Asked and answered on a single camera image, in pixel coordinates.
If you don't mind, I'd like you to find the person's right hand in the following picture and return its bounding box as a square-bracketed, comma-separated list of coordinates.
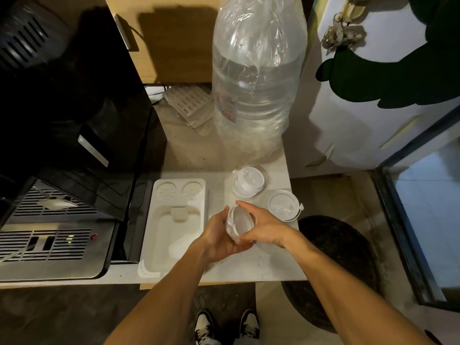
[235, 201, 301, 248]

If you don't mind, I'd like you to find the person's left hand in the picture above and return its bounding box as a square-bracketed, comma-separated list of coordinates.
[197, 206, 254, 265]

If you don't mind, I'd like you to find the clear plastic cup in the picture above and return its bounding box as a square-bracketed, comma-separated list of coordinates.
[226, 205, 256, 245]

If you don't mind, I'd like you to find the person's right forearm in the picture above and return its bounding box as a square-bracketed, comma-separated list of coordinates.
[286, 229, 436, 345]

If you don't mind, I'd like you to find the person's left forearm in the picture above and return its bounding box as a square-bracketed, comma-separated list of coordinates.
[103, 244, 213, 345]

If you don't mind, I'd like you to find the stack of white sip lids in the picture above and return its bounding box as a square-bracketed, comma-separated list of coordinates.
[231, 166, 267, 198]

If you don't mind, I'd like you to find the white flat plastic lid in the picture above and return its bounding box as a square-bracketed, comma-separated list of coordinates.
[268, 190, 305, 223]

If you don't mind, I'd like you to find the person's right shoe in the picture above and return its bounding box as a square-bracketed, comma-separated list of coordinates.
[239, 309, 261, 340]

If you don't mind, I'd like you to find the person's shoe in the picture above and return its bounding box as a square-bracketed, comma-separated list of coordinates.
[239, 309, 261, 340]
[194, 310, 220, 345]

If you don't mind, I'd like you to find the person's left shoe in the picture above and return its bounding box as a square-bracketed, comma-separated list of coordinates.
[194, 310, 220, 345]

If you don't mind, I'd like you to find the white slotted plastic tray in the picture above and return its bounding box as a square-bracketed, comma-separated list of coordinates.
[163, 84, 216, 130]

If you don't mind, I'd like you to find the large clear water bottle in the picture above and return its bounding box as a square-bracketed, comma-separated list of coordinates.
[211, 0, 309, 163]

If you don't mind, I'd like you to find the silver drip tray grate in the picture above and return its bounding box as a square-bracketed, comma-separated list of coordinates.
[0, 179, 119, 281]

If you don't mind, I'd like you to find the dark framed glass door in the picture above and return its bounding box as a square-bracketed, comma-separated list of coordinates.
[371, 106, 460, 313]

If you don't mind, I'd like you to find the black coffee machine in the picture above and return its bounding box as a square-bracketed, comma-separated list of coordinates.
[0, 0, 168, 281]

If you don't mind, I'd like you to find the clear plastic bag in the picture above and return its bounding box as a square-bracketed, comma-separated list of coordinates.
[211, 0, 309, 104]

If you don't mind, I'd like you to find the wooden cabinet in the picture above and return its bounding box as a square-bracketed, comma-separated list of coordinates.
[103, 0, 224, 85]

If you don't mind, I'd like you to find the hanging dried flower decoration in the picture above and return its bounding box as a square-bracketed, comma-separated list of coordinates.
[321, 0, 368, 56]

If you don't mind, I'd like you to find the metal cabinet handle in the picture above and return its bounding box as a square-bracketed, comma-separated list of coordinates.
[114, 13, 139, 53]

